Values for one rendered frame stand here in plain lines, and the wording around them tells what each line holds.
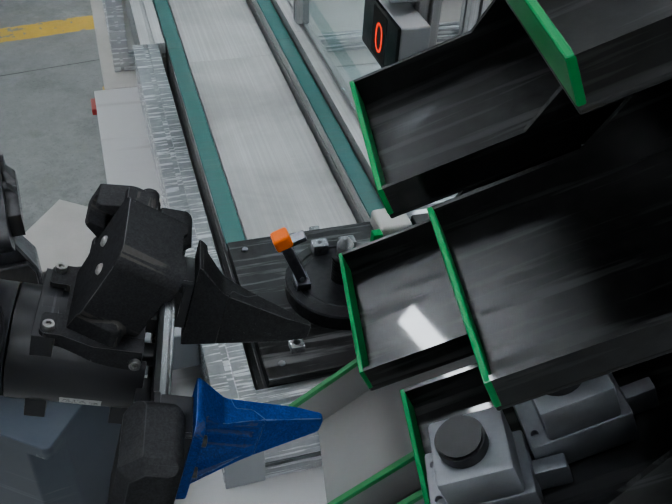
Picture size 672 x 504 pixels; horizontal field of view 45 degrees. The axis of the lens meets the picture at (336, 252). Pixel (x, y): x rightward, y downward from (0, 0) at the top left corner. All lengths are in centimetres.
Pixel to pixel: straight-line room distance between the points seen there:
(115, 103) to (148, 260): 123
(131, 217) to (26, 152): 272
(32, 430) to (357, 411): 29
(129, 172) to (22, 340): 100
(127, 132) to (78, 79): 203
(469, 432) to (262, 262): 59
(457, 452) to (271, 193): 81
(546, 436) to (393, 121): 23
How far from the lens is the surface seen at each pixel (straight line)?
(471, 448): 47
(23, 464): 82
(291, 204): 121
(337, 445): 80
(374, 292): 66
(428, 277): 65
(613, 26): 33
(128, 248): 36
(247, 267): 102
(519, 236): 46
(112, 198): 41
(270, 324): 47
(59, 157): 304
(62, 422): 77
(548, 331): 41
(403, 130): 55
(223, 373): 91
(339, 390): 79
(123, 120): 153
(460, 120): 54
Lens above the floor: 165
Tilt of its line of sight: 40 degrees down
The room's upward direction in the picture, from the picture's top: 4 degrees clockwise
